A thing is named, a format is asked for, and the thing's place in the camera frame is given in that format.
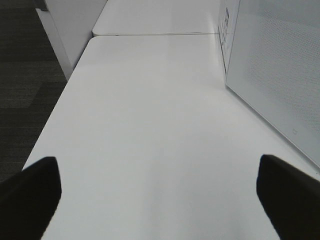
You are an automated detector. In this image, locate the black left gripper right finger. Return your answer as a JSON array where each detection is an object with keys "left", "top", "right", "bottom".
[{"left": 256, "top": 154, "right": 320, "bottom": 240}]

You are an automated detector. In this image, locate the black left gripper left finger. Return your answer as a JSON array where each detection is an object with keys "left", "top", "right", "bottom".
[{"left": 0, "top": 156, "right": 62, "bottom": 240}]

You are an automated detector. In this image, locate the white microwave door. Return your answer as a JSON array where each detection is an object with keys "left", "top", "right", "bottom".
[{"left": 226, "top": 0, "right": 320, "bottom": 164}]

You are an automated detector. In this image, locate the white microwave oven body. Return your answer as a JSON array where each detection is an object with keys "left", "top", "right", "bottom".
[{"left": 218, "top": 0, "right": 240, "bottom": 74}]

